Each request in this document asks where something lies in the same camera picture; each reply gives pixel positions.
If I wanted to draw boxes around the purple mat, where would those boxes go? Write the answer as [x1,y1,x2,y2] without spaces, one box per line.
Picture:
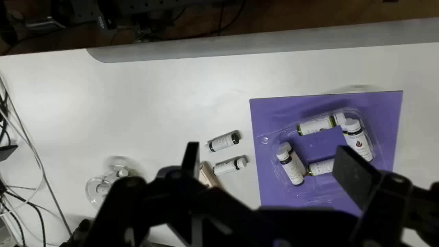
[248,89,404,218]

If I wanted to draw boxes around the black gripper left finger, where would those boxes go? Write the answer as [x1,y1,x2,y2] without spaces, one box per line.
[80,141,257,247]

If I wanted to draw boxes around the small white vial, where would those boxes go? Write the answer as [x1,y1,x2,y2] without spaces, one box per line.
[113,166,131,181]

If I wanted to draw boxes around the clear plastic object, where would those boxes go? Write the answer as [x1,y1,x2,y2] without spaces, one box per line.
[85,155,148,210]

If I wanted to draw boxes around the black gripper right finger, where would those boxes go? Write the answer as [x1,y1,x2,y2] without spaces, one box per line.
[332,144,439,247]

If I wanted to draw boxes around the black cable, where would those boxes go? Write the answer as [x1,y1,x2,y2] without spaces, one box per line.
[0,186,48,247]

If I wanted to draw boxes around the gray desk partition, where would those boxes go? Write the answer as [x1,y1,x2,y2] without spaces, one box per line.
[86,18,439,66]

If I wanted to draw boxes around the white labelled bottle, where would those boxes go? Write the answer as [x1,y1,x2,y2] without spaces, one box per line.
[341,116,375,163]
[211,155,249,177]
[305,156,337,178]
[274,141,305,186]
[296,111,347,137]
[207,129,241,154]

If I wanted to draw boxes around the black equipment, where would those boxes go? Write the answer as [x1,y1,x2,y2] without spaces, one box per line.
[24,0,193,45]

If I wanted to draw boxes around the thin gray cable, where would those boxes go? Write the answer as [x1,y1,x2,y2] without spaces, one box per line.
[0,77,74,237]

